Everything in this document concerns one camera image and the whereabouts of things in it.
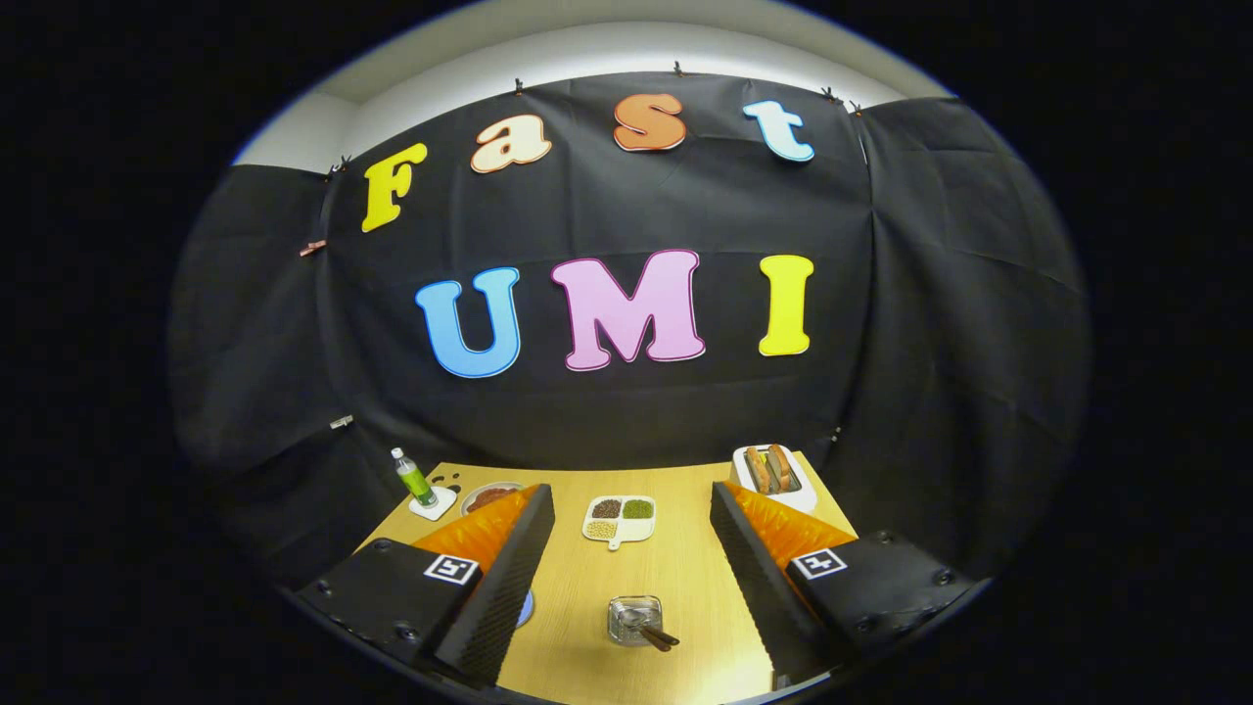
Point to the blue plate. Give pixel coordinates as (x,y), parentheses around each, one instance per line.
(526,609)

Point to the white toaster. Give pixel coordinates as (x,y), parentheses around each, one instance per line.
(798,501)

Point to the green plastic bottle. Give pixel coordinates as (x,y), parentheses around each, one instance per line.
(415,480)

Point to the white divided dish with beans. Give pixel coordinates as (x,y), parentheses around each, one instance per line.
(631,531)

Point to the white square coaster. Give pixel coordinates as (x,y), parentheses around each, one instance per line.
(440,507)

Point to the oval plate with meat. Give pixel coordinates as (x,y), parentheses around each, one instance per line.
(489,494)

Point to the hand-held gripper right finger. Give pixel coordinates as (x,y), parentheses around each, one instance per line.
(759,578)

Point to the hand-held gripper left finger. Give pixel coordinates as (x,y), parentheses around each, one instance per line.
(504,578)

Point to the metal perforated basket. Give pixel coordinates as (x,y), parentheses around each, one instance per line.
(619,632)

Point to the toast bread slice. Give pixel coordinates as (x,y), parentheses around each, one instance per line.
(757,470)
(780,465)

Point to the pink clothes peg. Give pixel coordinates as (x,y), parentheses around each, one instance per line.
(313,248)

